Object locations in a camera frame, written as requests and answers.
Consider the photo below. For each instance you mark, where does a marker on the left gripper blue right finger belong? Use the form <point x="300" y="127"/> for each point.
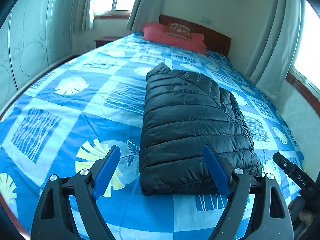
<point x="220" y="170"/>

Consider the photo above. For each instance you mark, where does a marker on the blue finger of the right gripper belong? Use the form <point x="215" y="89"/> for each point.
<point x="287" y="166"/>

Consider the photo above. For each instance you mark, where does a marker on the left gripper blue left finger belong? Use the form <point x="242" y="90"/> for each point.
<point x="103" y="170"/>

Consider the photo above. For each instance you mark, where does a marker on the black quilted puffer jacket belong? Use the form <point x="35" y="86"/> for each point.
<point x="183" y="112"/>

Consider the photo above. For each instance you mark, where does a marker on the person right hand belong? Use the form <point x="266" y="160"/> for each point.
<point x="296" y="211"/>

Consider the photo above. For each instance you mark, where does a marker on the blue patterned bed sheet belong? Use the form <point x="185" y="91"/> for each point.
<point x="73" y="115"/>

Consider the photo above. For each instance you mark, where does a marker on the right window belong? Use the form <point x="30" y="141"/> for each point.
<point x="304" y="72"/>

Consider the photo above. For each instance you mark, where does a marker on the grey curtain right of bed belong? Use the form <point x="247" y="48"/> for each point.
<point x="278" y="47"/>

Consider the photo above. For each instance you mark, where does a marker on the wooden nightstand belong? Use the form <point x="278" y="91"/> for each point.
<point x="105" y="40"/>

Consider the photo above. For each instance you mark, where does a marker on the dark wooden headboard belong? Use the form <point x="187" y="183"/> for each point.
<point x="214" y="40"/>

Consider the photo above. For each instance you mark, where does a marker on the red pillow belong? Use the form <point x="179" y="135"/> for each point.
<point x="156" y="32"/>

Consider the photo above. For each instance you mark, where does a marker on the small dark red cushion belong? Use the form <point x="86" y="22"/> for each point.
<point x="178" y="30"/>

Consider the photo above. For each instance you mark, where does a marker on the grey curtain by wardrobe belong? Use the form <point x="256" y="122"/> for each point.
<point x="82" y="15"/>

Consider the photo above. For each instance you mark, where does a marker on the white glass wardrobe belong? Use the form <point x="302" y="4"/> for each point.
<point x="35" y="35"/>

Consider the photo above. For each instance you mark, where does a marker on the grey curtain left of headboard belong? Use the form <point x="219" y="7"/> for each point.
<point x="144" y="12"/>

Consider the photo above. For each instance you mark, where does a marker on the wall socket plate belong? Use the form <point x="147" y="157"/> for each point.
<point x="206" y="21"/>

